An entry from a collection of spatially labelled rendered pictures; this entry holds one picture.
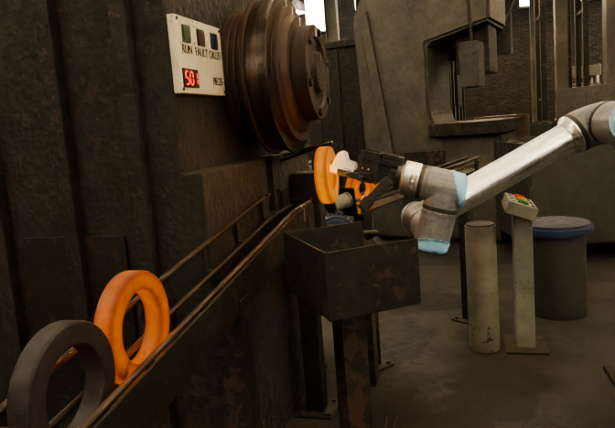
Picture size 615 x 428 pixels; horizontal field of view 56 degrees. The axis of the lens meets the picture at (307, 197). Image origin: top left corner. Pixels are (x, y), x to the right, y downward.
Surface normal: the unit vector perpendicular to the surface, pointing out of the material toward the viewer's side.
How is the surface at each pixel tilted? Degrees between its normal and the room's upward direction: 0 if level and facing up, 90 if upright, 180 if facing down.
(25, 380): 58
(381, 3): 90
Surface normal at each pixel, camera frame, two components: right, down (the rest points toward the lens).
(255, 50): -0.27, -0.11
